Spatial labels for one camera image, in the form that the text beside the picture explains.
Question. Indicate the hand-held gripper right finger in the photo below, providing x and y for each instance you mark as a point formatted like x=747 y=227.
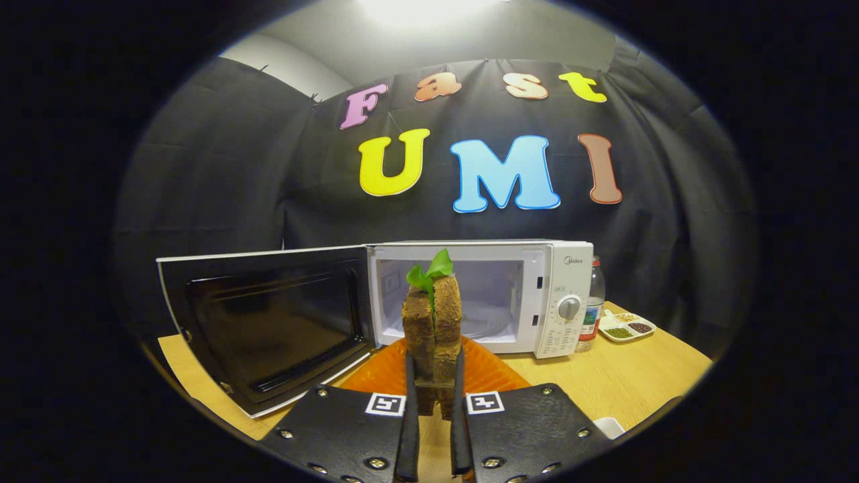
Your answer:
x=530 y=436

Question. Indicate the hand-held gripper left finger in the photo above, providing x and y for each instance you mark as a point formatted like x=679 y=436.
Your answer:
x=349 y=436

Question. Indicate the white microwave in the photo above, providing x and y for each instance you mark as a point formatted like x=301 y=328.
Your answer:
x=268 y=322

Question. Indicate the brown sandwich with green leaf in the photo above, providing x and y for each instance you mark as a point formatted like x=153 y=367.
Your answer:
x=436 y=322

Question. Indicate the white rectangular plate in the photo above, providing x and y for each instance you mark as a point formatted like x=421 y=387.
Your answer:
x=609 y=427

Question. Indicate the clear plastic bottle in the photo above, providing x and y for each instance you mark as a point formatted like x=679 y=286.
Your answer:
x=590 y=315

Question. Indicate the white divided dish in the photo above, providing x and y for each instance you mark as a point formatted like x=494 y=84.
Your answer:
x=607 y=325

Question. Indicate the green mung beans pile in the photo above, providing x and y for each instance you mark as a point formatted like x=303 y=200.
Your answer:
x=619 y=333

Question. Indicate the yellow soybeans pile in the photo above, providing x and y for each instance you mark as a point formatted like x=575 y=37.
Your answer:
x=626 y=317

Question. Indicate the dark red beans pile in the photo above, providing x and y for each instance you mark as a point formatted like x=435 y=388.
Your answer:
x=641 y=327

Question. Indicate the black backdrop cloth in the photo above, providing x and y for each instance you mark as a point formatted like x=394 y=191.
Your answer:
x=215 y=188

